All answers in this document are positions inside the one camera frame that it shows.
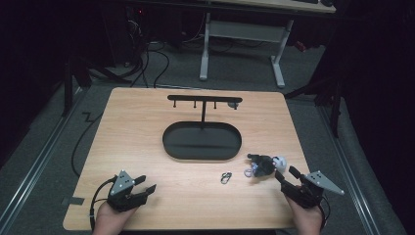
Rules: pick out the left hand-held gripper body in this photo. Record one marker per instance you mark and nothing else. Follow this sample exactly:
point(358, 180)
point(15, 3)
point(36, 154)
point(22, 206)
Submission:
point(121, 186)

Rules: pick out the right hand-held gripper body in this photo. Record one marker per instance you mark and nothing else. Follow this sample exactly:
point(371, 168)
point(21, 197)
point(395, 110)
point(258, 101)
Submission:
point(308, 194)

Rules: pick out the person's right hand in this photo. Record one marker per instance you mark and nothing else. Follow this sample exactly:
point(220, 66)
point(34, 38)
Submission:
point(308, 220)

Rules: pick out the person's left hand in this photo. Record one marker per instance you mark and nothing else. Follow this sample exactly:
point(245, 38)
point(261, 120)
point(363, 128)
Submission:
point(109, 220)

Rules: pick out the grey tape strip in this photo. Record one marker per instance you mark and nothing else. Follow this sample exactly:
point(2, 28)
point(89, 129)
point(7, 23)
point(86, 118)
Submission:
point(73, 201)

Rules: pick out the black key rack with tray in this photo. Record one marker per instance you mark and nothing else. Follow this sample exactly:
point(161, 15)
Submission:
point(202, 142)

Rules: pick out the black metal stand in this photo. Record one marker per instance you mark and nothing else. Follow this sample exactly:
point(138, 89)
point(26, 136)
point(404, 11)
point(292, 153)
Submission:
point(68, 88)
point(334, 107)

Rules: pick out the small red object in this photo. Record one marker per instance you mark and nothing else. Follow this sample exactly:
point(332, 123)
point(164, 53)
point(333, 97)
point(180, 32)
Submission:
point(300, 46)

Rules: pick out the metal floor rail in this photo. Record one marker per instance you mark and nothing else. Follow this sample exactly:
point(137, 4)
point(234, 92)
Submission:
point(36, 166)
point(350, 173)

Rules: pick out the white metal frame desk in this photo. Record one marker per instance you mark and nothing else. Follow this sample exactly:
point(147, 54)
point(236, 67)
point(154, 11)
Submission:
point(244, 31)

